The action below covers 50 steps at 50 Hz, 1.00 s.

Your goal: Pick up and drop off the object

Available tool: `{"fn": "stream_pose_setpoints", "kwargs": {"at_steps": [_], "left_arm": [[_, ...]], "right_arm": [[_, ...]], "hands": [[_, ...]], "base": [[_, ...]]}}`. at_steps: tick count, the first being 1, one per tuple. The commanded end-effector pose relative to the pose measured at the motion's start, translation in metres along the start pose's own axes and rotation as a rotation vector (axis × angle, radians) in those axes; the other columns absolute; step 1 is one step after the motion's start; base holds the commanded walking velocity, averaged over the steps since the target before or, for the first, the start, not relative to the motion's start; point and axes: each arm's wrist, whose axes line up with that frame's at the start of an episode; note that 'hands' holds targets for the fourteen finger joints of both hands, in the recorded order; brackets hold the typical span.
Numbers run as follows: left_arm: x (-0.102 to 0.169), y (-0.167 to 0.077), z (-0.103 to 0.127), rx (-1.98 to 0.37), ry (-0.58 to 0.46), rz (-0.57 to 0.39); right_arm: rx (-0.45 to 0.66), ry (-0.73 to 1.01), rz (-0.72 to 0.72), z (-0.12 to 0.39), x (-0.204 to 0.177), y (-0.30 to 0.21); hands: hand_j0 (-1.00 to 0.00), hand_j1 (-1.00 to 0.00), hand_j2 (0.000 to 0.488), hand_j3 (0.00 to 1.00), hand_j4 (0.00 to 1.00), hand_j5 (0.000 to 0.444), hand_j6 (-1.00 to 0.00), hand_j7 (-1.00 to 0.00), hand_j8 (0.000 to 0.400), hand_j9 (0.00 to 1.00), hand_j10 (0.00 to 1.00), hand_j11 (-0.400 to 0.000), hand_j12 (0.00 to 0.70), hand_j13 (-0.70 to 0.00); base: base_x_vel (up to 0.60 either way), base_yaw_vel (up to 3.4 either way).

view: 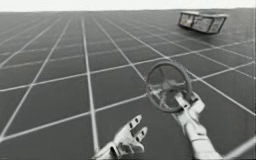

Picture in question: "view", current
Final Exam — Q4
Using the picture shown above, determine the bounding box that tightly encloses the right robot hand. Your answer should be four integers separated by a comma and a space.
172, 91, 206, 127

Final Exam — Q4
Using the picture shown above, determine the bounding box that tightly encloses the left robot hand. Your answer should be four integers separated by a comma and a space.
112, 114, 149, 157

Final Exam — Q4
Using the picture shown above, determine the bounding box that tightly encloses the grey cart with brown box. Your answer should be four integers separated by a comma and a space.
177, 10, 230, 35

